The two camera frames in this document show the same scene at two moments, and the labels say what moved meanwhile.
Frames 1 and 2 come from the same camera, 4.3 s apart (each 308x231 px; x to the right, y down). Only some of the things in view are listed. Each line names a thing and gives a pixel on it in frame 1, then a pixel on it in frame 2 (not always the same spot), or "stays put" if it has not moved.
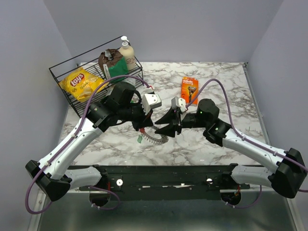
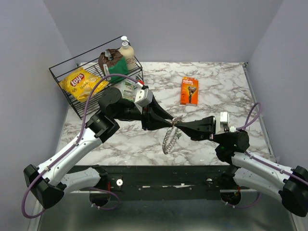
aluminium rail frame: (260, 209) stays put
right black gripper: (171, 117) → (200, 129)
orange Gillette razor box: (189, 87) stays put
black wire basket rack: (86, 77) stays put
